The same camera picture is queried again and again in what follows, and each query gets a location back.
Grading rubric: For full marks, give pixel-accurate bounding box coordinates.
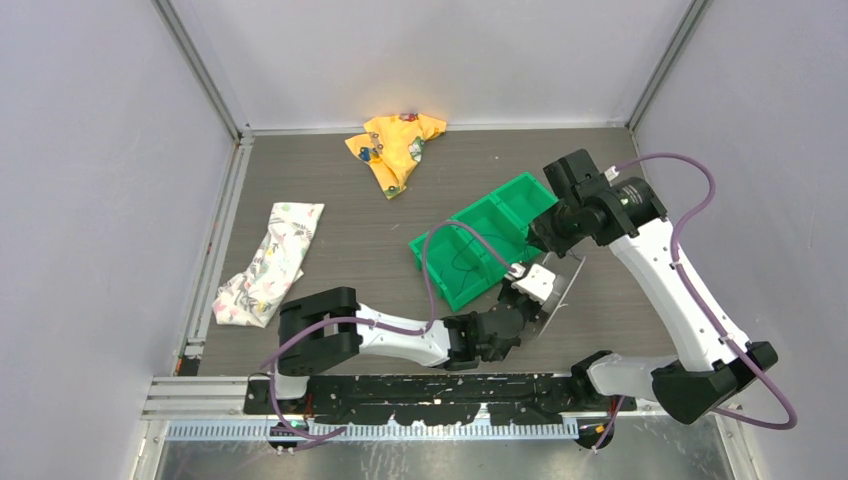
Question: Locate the clear plastic cable spool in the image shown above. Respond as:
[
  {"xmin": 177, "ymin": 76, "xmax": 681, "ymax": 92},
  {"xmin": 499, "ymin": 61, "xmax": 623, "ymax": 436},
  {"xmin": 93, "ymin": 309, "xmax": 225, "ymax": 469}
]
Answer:
[{"xmin": 533, "ymin": 252, "xmax": 586, "ymax": 337}]

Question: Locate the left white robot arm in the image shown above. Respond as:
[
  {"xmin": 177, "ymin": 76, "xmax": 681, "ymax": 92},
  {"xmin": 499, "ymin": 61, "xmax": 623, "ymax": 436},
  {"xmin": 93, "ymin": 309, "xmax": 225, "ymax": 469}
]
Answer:
[{"xmin": 268, "ymin": 278, "xmax": 558, "ymax": 414}]

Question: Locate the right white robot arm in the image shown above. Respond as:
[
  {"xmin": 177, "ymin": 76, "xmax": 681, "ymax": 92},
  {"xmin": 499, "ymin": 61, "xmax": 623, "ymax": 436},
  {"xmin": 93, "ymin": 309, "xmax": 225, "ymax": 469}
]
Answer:
[{"xmin": 527, "ymin": 149, "xmax": 778, "ymax": 424}]

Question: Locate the green three-compartment bin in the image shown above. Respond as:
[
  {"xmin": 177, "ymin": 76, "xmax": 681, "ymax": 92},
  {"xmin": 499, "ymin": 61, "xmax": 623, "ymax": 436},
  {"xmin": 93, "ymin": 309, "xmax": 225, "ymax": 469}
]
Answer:
[{"xmin": 409, "ymin": 172, "xmax": 557, "ymax": 312}]

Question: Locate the yellow printed cloth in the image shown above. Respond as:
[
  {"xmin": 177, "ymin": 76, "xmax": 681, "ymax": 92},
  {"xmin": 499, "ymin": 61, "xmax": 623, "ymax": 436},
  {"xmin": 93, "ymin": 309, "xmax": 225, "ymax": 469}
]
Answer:
[{"xmin": 345, "ymin": 113, "xmax": 448, "ymax": 199}]

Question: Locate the white floral cloth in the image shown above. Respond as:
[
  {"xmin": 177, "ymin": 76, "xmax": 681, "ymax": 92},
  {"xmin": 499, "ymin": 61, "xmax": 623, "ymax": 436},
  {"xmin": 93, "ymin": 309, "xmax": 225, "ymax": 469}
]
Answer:
[{"xmin": 212, "ymin": 202, "xmax": 325, "ymax": 328}]

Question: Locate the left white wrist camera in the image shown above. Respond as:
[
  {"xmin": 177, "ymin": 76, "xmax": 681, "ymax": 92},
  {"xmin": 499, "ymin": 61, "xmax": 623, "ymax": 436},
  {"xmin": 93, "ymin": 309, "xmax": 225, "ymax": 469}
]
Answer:
[{"xmin": 504, "ymin": 263, "xmax": 557, "ymax": 305}]

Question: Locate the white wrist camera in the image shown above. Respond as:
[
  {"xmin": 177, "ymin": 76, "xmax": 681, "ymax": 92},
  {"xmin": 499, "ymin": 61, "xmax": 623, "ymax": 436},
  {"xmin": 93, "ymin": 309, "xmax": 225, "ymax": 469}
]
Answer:
[
  {"xmin": 504, "ymin": 263, "xmax": 557, "ymax": 305},
  {"xmin": 603, "ymin": 166, "xmax": 620, "ymax": 182}
]

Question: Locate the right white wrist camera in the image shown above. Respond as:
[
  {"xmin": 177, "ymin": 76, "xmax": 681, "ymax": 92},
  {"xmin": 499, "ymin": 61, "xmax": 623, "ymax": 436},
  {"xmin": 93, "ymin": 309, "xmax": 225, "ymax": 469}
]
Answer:
[{"xmin": 603, "ymin": 166, "xmax": 620, "ymax": 182}]

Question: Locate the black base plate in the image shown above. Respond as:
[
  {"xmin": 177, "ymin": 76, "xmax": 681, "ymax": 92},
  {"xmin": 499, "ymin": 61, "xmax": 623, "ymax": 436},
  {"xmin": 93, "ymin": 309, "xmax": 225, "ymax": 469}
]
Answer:
[{"xmin": 278, "ymin": 374, "xmax": 614, "ymax": 426}]

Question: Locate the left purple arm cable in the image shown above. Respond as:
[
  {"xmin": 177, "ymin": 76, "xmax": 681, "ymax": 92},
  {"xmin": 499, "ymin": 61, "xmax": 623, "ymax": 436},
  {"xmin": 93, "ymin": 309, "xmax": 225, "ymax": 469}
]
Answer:
[{"xmin": 258, "ymin": 219, "xmax": 525, "ymax": 452}]

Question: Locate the slotted metal rail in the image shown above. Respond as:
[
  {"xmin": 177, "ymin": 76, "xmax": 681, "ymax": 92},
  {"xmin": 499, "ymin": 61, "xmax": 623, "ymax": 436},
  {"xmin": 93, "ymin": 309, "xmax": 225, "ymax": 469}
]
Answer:
[{"xmin": 166, "ymin": 418, "xmax": 579, "ymax": 441}]

